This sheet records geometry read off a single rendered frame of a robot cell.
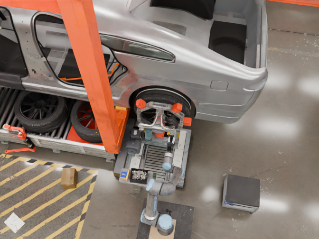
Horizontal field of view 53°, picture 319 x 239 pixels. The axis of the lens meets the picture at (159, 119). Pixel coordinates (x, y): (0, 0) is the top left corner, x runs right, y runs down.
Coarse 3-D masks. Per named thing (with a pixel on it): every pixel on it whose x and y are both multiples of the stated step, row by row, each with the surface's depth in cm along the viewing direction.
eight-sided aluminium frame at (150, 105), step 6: (150, 102) 351; (156, 102) 351; (138, 108) 364; (144, 108) 355; (150, 108) 353; (156, 108) 351; (162, 108) 348; (168, 108) 347; (138, 114) 369; (174, 114) 355; (180, 114) 361; (138, 120) 381; (144, 120) 388; (180, 120) 364; (168, 126) 393; (174, 126) 387; (180, 126) 376
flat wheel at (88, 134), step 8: (80, 104) 421; (88, 104) 424; (72, 112) 415; (80, 112) 427; (88, 112) 418; (72, 120) 409; (80, 120) 412; (80, 128) 404; (80, 136) 415; (88, 136) 402; (96, 136) 401
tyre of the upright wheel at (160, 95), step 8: (144, 88) 363; (152, 88) 356; (160, 88) 353; (168, 88) 354; (144, 96) 355; (152, 96) 350; (160, 96) 348; (168, 96) 349; (176, 96) 352; (184, 96) 362; (184, 104) 357; (184, 112) 364
